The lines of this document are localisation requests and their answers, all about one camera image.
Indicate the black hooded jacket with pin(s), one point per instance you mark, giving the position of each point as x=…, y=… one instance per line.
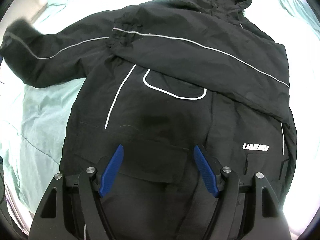
x=159, y=78

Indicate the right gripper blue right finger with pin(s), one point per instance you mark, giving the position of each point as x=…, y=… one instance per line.
x=210, y=170

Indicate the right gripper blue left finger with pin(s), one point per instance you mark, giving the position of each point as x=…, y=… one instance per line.
x=107, y=170

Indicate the mint green duvet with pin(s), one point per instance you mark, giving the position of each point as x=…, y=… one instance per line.
x=33, y=121

